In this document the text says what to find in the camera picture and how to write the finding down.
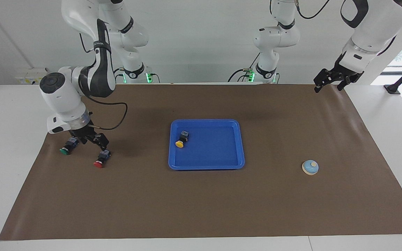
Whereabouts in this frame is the blue plastic tray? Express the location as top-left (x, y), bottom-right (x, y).
top-left (168, 119), bottom-right (246, 170)

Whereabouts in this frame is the red push button switch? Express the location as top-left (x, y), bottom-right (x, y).
top-left (93, 149), bottom-right (112, 169)

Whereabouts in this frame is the light blue desk bell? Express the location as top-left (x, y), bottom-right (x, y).
top-left (301, 160), bottom-right (319, 175)

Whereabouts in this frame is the brown table mat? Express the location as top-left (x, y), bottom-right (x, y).
top-left (0, 84), bottom-right (402, 241)

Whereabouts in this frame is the black base cable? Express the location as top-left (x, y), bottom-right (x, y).
top-left (112, 67), bottom-right (125, 84)
top-left (228, 52), bottom-right (261, 83)

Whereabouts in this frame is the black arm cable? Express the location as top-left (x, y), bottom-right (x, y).
top-left (296, 0), bottom-right (330, 20)
top-left (79, 33), bottom-right (129, 131)

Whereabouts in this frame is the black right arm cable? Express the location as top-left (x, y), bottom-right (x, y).
top-left (79, 33), bottom-right (129, 131)

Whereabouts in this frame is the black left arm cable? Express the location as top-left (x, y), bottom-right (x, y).
top-left (296, 0), bottom-right (330, 20)

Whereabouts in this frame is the yellow push button switch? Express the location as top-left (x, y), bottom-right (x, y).
top-left (175, 130), bottom-right (191, 149)

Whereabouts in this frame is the white power strip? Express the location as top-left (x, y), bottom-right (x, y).
top-left (15, 68), bottom-right (50, 84)

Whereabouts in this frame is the green push button switch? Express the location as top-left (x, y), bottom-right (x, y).
top-left (59, 137), bottom-right (80, 155)

